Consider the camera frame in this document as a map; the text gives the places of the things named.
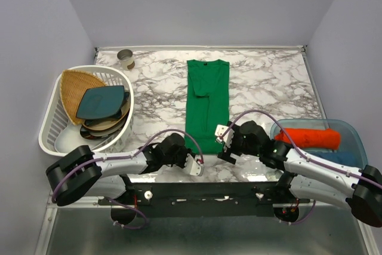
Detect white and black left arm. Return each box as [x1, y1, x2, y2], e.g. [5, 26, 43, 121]
[45, 133, 203, 206]

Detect dark teal plate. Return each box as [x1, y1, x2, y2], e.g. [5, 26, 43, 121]
[76, 85, 130, 120]

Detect rolled blue t shirt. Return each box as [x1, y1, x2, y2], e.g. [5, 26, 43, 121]
[312, 152, 358, 167]

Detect dark stacked bowls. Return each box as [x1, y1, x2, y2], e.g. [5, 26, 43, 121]
[79, 100, 131, 140]

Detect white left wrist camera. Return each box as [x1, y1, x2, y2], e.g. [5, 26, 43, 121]
[183, 154, 204, 176]

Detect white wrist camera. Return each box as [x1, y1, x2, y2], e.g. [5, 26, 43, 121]
[183, 154, 204, 176]
[215, 124, 235, 148]

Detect rolled orange t shirt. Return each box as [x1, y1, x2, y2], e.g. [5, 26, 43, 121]
[274, 128, 341, 150]

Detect white bowl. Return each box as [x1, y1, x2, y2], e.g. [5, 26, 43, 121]
[54, 124, 103, 153]

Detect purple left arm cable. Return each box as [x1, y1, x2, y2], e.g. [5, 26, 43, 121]
[51, 129, 205, 231]

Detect clear blue plastic bin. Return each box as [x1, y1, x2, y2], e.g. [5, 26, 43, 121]
[279, 119, 368, 168]

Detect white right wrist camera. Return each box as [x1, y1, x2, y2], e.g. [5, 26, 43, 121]
[215, 124, 235, 148]

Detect aluminium rail frame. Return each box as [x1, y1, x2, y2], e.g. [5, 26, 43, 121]
[36, 196, 379, 254]

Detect woven wicker tray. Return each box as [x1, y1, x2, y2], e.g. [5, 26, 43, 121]
[60, 69, 106, 125]

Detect metal cup with cork base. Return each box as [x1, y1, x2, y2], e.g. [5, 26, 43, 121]
[117, 49, 135, 70]

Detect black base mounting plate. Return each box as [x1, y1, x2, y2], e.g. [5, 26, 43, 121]
[97, 177, 312, 219]

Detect green t shirt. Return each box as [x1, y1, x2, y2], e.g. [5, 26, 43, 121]
[185, 59, 230, 155]

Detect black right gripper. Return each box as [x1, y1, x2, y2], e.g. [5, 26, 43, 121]
[217, 120, 261, 164]

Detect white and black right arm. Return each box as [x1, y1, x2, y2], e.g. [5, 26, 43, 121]
[215, 121, 381, 228]

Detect white table edge trim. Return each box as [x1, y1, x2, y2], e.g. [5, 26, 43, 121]
[95, 45, 306, 52]

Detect white plastic laundry basket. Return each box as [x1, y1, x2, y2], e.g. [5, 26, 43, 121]
[38, 65, 134, 156]

